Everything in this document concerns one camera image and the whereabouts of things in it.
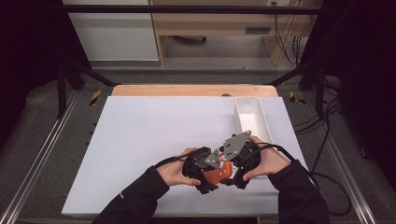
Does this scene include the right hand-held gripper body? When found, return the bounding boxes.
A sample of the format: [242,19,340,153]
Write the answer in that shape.
[222,130,262,177]

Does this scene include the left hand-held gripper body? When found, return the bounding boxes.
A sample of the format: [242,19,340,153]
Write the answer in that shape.
[181,147,223,188]

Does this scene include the orange phone case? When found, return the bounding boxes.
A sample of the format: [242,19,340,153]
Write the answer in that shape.
[202,152,234,187]

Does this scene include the person's left hand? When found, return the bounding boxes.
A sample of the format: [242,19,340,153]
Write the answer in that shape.
[156,147,202,188]

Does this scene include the person's right hand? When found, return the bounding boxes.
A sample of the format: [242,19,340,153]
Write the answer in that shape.
[242,135,292,182]

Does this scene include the white plastic storage bin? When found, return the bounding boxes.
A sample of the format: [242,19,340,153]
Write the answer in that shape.
[233,96,276,181]

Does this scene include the white table mat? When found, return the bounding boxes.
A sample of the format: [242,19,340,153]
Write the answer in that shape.
[61,95,310,217]

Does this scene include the yellow black striped tape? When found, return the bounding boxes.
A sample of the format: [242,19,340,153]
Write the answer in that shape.
[89,90,103,106]
[289,91,307,105]

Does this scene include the black metal stand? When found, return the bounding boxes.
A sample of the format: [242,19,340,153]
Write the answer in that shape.
[263,57,327,119]
[56,57,120,119]

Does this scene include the light wooden desk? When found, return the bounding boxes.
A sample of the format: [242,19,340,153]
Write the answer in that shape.
[148,0,323,67]

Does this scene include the dark curtain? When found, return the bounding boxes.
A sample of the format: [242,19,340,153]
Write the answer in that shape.
[0,0,94,147]
[300,0,396,188]

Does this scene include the white cabinet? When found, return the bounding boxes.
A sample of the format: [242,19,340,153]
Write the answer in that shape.
[62,0,160,62]

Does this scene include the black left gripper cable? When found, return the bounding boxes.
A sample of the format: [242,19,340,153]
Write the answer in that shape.
[153,148,202,170]

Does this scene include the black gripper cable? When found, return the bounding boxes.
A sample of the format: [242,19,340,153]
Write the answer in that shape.
[153,148,202,170]
[255,142,353,217]

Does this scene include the black floor cables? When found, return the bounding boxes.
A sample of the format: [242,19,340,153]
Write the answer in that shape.
[293,76,345,143]

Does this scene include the aluminium floor rail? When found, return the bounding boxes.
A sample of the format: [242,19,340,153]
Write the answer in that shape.
[0,90,81,224]
[303,92,378,224]

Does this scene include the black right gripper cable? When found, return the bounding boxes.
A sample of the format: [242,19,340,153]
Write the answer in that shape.
[255,142,353,217]

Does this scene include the bundle of hanging cables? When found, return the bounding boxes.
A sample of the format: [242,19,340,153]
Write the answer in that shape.
[273,2,311,67]

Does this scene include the black horizontal frame bar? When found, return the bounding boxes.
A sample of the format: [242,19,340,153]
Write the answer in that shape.
[64,4,326,15]

